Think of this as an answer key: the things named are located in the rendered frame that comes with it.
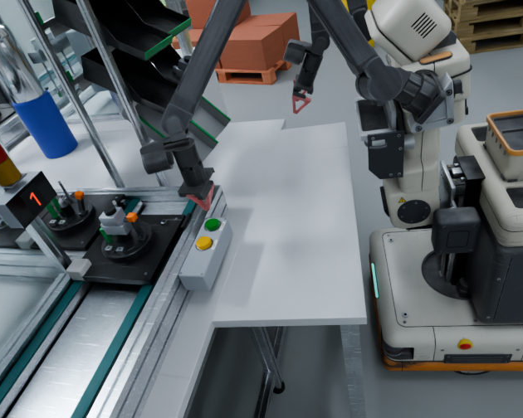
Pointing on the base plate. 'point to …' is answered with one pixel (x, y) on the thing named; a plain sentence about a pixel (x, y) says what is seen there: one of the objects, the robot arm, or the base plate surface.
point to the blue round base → (47, 126)
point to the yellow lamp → (5, 172)
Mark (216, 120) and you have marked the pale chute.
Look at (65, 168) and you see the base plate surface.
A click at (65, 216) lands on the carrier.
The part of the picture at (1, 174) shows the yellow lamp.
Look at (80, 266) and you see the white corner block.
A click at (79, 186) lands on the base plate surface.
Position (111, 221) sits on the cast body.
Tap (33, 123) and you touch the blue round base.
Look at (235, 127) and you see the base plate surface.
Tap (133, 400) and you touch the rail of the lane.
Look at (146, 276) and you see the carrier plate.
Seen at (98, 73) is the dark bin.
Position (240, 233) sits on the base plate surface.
